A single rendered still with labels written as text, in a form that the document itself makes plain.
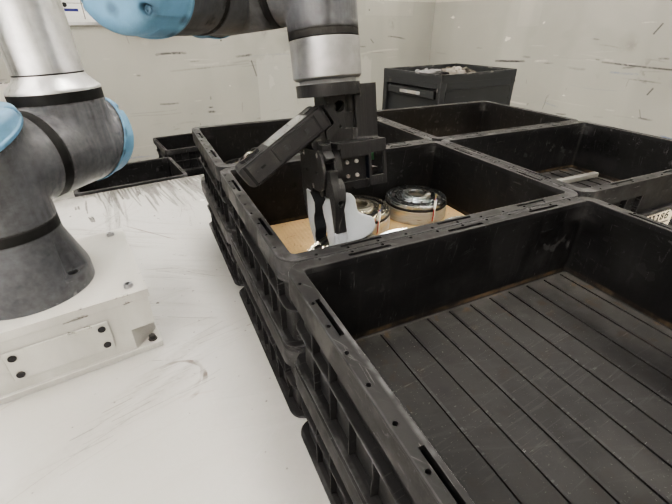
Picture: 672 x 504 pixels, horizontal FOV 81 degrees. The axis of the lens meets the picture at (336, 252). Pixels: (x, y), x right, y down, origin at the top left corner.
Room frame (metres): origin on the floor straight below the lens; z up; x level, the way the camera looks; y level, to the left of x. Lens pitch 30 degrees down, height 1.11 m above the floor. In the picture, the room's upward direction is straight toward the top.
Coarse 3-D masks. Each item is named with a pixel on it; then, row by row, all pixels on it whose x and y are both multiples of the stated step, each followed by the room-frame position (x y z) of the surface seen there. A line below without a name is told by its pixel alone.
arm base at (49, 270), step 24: (0, 240) 0.40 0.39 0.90; (24, 240) 0.42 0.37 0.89; (48, 240) 0.44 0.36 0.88; (72, 240) 0.48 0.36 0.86; (0, 264) 0.40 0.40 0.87; (24, 264) 0.41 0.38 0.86; (48, 264) 0.42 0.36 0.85; (72, 264) 0.46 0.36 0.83; (0, 288) 0.39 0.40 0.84; (24, 288) 0.39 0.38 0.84; (48, 288) 0.41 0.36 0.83; (72, 288) 0.43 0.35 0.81; (0, 312) 0.38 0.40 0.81; (24, 312) 0.39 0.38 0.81
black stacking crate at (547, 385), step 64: (384, 256) 0.33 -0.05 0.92; (448, 256) 0.36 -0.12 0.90; (512, 256) 0.40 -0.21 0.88; (576, 256) 0.44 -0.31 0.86; (640, 256) 0.38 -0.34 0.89; (384, 320) 0.33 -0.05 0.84; (448, 320) 0.35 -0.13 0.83; (512, 320) 0.35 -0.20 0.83; (576, 320) 0.35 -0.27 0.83; (640, 320) 0.34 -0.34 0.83; (320, 384) 0.25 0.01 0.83; (448, 384) 0.25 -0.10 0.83; (512, 384) 0.25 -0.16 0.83; (576, 384) 0.25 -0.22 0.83; (640, 384) 0.25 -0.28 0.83; (448, 448) 0.19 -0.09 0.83; (512, 448) 0.19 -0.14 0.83; (576, 448) 0.19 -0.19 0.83; (640, 448) 0.19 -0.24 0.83
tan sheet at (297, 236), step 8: (448, 208) 0.65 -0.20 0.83; (448, 216) 0.62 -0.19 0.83; (280, 224) 0.59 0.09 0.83; (288, 224) 0.59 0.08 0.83; (296, 224) 0.59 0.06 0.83; (304, 224) 0.59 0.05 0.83; (392, 224) 0.59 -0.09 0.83; (400, 224) 0.59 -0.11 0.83; (408, 224) 0.59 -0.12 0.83; (280, 232) 0.56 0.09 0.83; (288, 232) 0.56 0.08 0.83; (296, 232) 0.56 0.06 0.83; (304, 232) 0.56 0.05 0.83; (288, 240) 0.53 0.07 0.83; (296, 240) 0.53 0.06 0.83; (304, 240) 0.53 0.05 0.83; (312, 240) 0.53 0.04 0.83; (288, 248) 0.51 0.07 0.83; (296, 248) 0.51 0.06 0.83; (304, 248) 0.51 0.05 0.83
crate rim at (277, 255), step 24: (408, 144) 0.70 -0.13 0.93; (432, 144) 0.72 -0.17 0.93; (504, 168) 0.57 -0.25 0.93; (240, 192) 0.47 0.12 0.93; (576, 192) 0.47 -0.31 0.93; (240, 216) 0.45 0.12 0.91; (480, 216) 0.40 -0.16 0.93; (264, 240) 0.35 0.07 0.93; (360, 240) 0.34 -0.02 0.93; (384, 240) 0.34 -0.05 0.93; (288, 264) 0.31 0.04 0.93
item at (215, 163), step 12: (276, 120) 0.91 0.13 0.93; (288, 120) 0.92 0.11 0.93; (192, 132) 0.81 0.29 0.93; (408, 132) 0.80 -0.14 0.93; (204, 144) 0.70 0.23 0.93; (396, 144) 0.70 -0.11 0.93; (204, 156) 0.69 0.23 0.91; (216, 156) 0.64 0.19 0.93; (300, 156) 0.63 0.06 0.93; (216, 168) 0.58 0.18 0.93
